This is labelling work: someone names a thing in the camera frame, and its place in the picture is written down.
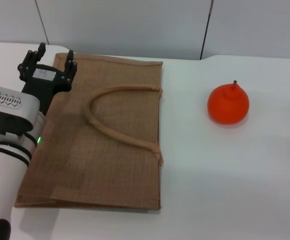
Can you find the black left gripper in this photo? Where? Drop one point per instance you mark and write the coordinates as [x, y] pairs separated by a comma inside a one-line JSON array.
[[45, 85]]

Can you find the brown jute handbag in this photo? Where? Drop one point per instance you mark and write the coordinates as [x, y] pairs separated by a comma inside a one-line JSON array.
[[104, 150]]

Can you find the orange fruit with stem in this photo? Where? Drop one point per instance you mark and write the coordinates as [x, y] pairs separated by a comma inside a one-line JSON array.
[[228, 107]]

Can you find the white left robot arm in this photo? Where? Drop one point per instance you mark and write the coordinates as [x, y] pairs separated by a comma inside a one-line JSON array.
[[2, 172]]

